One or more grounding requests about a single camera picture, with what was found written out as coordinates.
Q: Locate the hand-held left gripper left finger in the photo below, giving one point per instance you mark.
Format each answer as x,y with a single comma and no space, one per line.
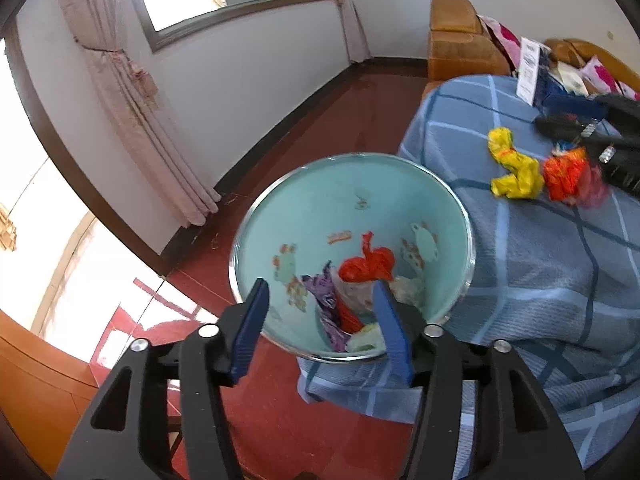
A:
250,330

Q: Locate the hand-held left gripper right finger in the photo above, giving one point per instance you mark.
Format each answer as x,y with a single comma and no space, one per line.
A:
392,330

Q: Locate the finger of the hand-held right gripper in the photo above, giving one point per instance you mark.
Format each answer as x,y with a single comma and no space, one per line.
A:
565,127
575,105

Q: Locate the pink clear plastic bag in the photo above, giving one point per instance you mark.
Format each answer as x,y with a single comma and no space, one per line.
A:
595,192

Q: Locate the red foam fruit net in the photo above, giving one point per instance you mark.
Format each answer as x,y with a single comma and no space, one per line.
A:
347,317

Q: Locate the orange foil wrapper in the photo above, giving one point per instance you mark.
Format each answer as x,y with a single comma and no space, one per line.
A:
565,180

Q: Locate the yellow plastic bag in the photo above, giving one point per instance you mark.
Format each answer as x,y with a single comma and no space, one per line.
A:
520,175

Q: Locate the red plastic bag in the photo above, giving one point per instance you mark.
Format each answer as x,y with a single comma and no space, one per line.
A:
367,265

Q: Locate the purple snack wrapper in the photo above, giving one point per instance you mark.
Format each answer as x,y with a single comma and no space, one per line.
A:
322,290

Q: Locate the teal trash bin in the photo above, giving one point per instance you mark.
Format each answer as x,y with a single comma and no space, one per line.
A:
320,200

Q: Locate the large pink floral pillow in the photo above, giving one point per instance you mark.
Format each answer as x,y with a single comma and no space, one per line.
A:
505,40

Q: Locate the brown leather lounge chair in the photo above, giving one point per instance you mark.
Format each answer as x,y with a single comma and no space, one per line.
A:
460,45

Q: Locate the blue plaid tablecloth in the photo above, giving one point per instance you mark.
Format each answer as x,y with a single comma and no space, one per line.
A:
525,270

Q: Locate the brown wooden furniture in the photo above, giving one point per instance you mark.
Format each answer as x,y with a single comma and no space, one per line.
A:
40,385

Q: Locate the narrow pink tied curtain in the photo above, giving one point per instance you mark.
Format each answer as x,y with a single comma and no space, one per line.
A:
352,15

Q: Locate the yellow curtain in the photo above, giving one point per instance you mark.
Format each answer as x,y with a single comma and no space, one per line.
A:
7,227

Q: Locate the long pink tied curtain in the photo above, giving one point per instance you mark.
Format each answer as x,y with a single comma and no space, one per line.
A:
130,85

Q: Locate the wooden arched door frame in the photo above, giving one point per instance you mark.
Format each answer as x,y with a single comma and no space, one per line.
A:
82,157

